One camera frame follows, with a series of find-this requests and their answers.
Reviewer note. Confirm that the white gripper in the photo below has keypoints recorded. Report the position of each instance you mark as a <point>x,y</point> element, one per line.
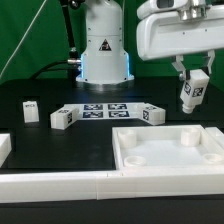
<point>165,32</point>

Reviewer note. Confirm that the white square tabletop part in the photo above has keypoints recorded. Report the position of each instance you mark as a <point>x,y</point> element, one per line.
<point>165,147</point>

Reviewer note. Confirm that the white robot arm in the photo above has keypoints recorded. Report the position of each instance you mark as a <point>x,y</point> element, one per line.
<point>105,63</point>

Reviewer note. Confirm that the white right obstacle bar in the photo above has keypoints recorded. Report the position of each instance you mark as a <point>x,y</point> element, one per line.
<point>217,135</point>

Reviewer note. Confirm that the white obstacle bar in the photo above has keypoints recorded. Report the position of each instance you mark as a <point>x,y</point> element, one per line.
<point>5,147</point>
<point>217,135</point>
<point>129,183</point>

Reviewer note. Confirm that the white fiducial tag sheet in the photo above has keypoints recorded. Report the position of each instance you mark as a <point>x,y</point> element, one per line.
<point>100,111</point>

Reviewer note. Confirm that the white front obstacle bar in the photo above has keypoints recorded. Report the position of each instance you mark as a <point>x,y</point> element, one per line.
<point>129,183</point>

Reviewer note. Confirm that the white left obstacle bar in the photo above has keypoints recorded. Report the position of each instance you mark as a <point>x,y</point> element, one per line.
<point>5,147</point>

